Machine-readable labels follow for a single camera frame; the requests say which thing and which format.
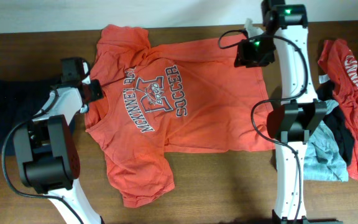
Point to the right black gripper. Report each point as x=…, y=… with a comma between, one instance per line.
x=247, y=58

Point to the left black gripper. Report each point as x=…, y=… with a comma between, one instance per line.
x=99, y=93

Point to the orange McKinney Boyd soccer shirt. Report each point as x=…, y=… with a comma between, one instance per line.
x=186, y=97

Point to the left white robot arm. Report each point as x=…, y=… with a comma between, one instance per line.
x=46, y=155

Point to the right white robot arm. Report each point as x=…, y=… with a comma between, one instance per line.
x=291, y=125

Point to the folded navy blue garment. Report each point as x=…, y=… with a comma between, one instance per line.
x=21, y=101

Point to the black garment in pile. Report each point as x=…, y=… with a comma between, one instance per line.
x=341, y=95

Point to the red McKinney shirt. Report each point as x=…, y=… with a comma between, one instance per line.
x=339, y=63

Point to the light grey-blue shirt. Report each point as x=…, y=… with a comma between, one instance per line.
x=329, y=150

